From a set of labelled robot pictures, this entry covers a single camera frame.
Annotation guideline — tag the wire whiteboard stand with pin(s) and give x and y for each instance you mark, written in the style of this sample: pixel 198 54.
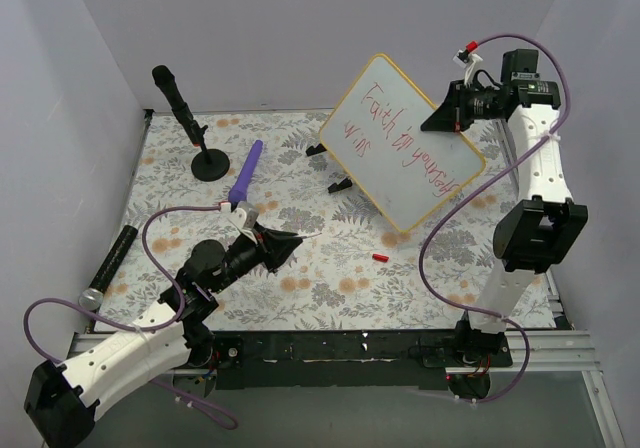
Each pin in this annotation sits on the wire whiteboard stand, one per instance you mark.
pixel 320 161

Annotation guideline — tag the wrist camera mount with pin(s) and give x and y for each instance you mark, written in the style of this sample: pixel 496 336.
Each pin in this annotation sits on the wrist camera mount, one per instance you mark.
pixel 242 216
pixel 469 61

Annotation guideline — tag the red marker cap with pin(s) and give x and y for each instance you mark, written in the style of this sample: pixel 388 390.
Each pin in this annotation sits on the red marker cap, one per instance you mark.
pixel 380 258

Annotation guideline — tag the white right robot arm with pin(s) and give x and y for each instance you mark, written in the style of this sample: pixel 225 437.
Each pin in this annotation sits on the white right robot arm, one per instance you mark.
pixel 539 230

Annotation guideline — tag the black microphone on stand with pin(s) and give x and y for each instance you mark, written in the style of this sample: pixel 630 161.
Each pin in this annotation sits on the black microphone on stand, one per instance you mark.
pixel 209 164

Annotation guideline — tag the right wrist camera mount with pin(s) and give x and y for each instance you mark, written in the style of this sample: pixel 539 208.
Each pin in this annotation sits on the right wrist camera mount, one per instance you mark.
pixel 469 61

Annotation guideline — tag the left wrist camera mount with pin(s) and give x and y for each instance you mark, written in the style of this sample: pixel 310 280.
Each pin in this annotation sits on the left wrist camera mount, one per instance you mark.
pixel 242 216

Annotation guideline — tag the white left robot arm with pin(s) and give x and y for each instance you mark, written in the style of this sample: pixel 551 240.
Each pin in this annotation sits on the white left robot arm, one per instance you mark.
pixel 64 400

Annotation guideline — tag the yellow framed whiteboard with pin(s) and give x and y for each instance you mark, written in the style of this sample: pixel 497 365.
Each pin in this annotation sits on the yellow framed whiteboard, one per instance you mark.
pixel 374 134

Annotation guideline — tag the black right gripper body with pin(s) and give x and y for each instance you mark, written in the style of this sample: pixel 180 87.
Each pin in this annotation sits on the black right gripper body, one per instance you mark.
pixel 458 104

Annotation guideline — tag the floral table mat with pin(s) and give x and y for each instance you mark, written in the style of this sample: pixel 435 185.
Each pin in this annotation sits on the floral table mat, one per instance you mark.
pixel 330 281

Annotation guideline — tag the black flashlight silver head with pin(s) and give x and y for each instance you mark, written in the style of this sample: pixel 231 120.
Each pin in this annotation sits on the black flashlight silver head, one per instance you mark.
pixel 92 298

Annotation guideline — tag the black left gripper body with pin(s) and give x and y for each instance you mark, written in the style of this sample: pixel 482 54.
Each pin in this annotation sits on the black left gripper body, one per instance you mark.
pixel 263 248

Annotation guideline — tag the aluminium frame rail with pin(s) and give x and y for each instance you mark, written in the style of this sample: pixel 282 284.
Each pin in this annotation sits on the aluminium frame rail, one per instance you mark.
pixel 553 395

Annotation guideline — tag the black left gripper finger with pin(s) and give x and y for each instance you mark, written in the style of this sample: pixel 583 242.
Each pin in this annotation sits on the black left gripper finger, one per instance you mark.
pixel 274 236
pixel 278 252

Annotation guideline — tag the white red marker pen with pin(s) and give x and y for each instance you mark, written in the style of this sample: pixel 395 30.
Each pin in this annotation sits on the white red marker pen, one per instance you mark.
pixel 309 236

